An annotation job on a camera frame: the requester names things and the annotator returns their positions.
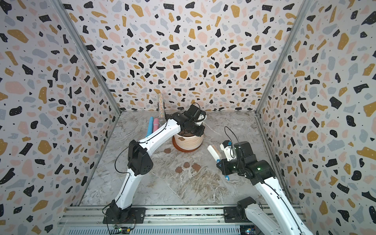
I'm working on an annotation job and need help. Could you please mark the white scrub brush blue handle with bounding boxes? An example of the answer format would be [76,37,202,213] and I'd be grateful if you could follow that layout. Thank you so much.
[207,145,226,163]

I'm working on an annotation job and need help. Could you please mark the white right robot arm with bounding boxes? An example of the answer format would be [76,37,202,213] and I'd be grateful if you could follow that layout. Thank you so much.
[208,141,312,235]

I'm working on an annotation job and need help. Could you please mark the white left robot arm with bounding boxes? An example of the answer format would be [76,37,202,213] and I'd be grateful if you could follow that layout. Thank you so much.
[103,104,207,225]

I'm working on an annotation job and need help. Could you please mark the terracotta plastic saucer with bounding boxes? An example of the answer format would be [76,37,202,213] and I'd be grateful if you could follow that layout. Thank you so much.
[172,136,204,153]

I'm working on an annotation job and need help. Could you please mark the pink silicone brush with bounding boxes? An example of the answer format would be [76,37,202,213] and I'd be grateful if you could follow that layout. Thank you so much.
[153,118,159,132]

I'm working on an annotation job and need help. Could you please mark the speckled upright tube brush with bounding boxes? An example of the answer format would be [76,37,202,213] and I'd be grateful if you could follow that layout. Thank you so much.
[158,93,165,120]

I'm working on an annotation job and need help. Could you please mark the blue mesh-head scrubber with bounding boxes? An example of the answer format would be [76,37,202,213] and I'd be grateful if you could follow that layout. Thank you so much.
[146,117,154,137]

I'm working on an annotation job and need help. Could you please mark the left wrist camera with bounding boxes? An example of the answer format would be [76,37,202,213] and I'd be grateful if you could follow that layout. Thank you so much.
[187,102,206,122]

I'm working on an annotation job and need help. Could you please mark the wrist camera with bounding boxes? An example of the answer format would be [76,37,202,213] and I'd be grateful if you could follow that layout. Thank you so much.
[220,140,236,162]
[187,102,206,122]

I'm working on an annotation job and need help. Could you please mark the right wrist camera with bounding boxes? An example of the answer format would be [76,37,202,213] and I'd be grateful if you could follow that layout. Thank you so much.
[220,140,236,162]

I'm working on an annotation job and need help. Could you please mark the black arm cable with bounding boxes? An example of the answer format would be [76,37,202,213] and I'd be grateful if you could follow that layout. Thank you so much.
[114,140,139,174]

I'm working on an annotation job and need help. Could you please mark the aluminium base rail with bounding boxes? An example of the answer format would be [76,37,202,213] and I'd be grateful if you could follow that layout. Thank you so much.
[57,202,311,235]

